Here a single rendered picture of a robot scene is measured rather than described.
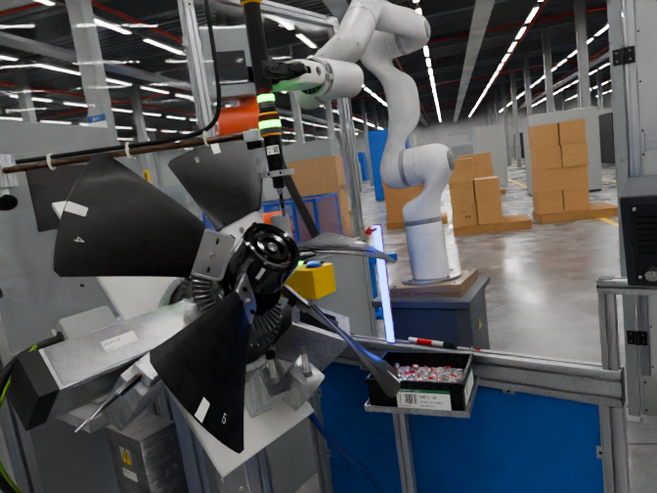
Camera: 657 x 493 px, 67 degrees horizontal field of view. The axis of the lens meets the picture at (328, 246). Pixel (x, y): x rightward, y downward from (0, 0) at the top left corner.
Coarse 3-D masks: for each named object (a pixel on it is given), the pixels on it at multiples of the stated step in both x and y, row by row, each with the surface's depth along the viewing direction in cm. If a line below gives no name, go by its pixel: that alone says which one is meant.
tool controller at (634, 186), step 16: (640, 176) 98; (656, 176) 95; (624, 192) 93; (640, 192) 91; (656, 192) 89; (624, 208) 92; (640, 208) 90; (656, 208) 89; (624, 224) 94; (640, 224) 92; (656, 224) 90; (624, 240) 95; (640, 240) 93; (656, 240) 91; (640, 256) 94; (656, 256) 93; (640, 272) 96; (656, 272) 92
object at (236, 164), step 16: (224, 144) 116; (240, 144) 117; (176, 160) 113; (192, 160) 113; (208, 160) 113; (224, 160) 113; (240, 160) 113; (176, 176) 111; (192, 176) 111; (208, 176) 111; (224, 176) 110; (240, 176) 110; (256, 176) 110; (192, 192) 110; (208, 192) 109; (224, 192) 108; (240, 192) 107; (256, 192) 107; (208, 208) 107; (224, 208) 106; (240, 208) 105; (256, 208) 105; (224, 224) 105
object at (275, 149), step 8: (272, 136) 100; (280, 136) 102; (264, 144) 102; (272, 144) 101; (280, 144) 102; (272, 152) 101; (280, 152) 102; (272, 160) 101; (280, 160) 102; (272, 168) 102; (280, 168) 102; (280, 176) 102; (280, 184) 102
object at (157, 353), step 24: (216, 312) 79; (240, 312) 86; (192, 336) 73; (216, 336) 78; (240, 336) 85; (168, 360) 69; (192, 360) 72; (216, 360) 76; (240, 360) 84; (168, 384) 67; (192, 384) 71; (216, 384) 75; (240, 384) 82; (192, 408) 70; (216, 408) 74; (240, 408) 80; (216, 432) 72; (240, 432) 78
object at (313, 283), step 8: (304, 264) 156; (328, 264) 151; (296, 272) 149; (304, 272) 147; (312, 272) 145; (320, 272) 148; (328, 272) 151; (288, 280) 152; (296, 280) 150; (304, 280) 148; (312, 280) 146; (320, 280) 148; (328, 280) 151; (296, 288) 150; (304, 288) 148; (312, 288) 146; (320, 288) 148; (328, 288) 151; (304, 296) 149; (312, 296) 147; (320, 296) 147
